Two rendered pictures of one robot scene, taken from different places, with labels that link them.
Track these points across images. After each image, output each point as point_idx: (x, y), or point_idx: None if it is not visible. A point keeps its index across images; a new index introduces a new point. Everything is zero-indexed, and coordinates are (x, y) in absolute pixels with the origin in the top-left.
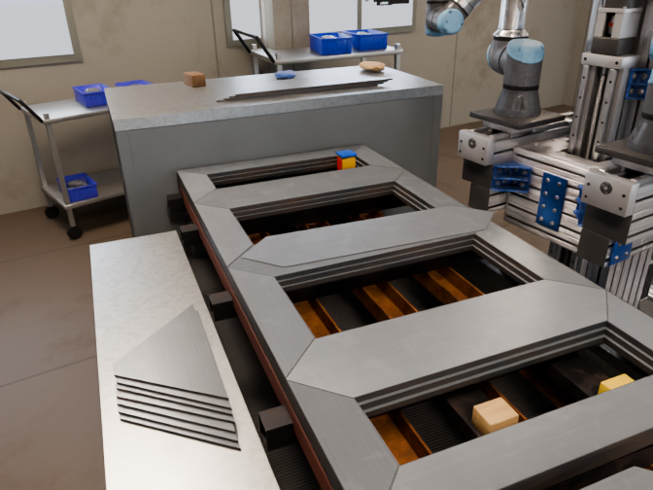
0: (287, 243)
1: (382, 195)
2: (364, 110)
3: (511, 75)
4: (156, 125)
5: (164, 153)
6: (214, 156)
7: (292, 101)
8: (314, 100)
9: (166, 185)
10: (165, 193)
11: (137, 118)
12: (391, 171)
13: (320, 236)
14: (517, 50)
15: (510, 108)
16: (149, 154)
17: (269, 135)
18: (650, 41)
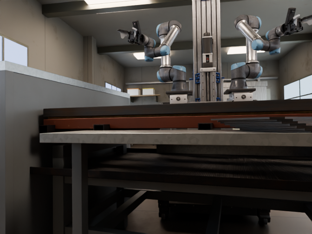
0: None
1: None
2: (111, 97)
3: (179, 75)
4: (31, 74)
5: (33, 96)
6: (58, 105)
7: (90, 83)
8: (97, 86)
9: (31, 120)
10: (30, 127)
11: (21, 65)
12: None
13: None
14: (180, 67)
15: (182, 87)
16: (24, 94)
17: (81, 100)
18: (216, 65)
